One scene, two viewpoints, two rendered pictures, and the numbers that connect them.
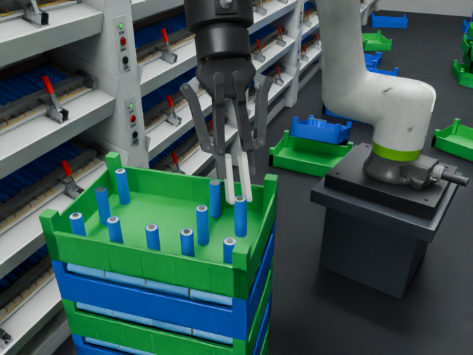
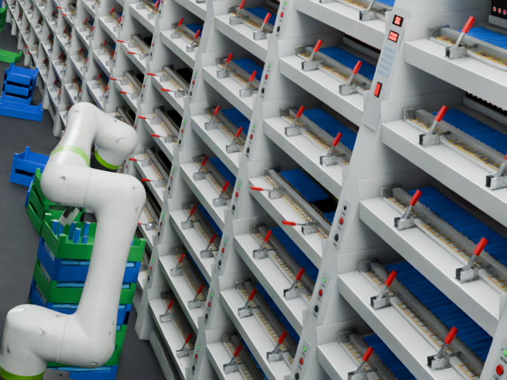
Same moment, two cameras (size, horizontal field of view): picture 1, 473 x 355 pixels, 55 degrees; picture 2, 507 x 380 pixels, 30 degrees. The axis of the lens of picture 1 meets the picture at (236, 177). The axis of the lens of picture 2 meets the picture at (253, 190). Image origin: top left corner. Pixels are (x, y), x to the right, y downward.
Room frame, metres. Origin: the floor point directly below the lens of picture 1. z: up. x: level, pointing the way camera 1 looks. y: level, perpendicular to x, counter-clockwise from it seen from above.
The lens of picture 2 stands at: (3.00, -1.75, 1.68)
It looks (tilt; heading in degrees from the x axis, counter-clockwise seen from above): 16 degrees down; 133
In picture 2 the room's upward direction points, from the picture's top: 14 degrees clockwise
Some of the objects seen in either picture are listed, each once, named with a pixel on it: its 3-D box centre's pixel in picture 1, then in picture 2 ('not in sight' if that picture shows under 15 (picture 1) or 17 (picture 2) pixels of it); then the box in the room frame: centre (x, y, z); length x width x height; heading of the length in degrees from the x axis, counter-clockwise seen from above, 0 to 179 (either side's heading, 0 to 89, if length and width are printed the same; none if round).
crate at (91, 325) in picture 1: (175, 291); (84, 280); (0.57, 0.10, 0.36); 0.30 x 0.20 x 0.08; 74
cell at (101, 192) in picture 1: (103, 206); not in sight; (0.60, 0.21, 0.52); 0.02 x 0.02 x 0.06
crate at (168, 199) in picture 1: (168, 215); (93, 237); (0.57, 0.10, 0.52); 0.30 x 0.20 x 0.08; 74
